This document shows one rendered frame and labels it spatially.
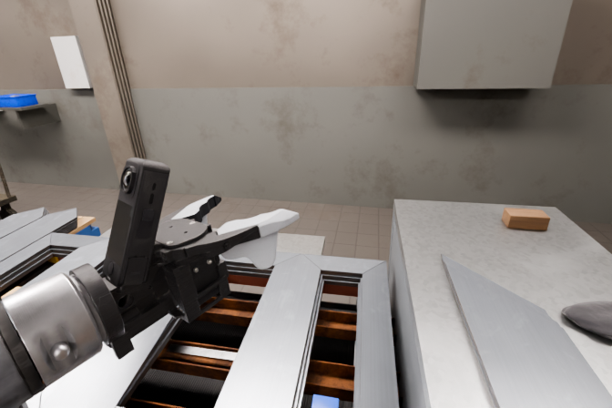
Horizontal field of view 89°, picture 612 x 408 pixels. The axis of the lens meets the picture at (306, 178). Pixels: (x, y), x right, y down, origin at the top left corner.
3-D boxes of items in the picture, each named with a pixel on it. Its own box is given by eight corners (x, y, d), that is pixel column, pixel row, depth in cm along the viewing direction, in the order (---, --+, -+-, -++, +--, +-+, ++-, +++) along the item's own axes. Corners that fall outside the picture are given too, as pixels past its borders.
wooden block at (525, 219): (507, 228, 106) (510, 215, 105) (501, 219, 112) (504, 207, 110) (546, 230, 104) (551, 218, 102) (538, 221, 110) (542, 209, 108)
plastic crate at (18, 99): (40, 104, 360) (36, 93, 356) (17, 107, 338) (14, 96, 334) (15, 103, 368) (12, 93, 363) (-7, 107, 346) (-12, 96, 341)
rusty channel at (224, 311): (28, 283, 144) (25, 274, 142) (398, 328, 115) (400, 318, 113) (11, 295, 137) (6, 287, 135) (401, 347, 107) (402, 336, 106)
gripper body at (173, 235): (198, 271, 39) (93, 336, 30) (181, 209, 37) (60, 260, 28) (238, 290, 34) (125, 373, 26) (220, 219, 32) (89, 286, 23)
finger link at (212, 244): (257, 228, 35) (178, 247, 33) (254, 213, 35) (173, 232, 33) (263, 247, 31) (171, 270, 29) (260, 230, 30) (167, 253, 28)
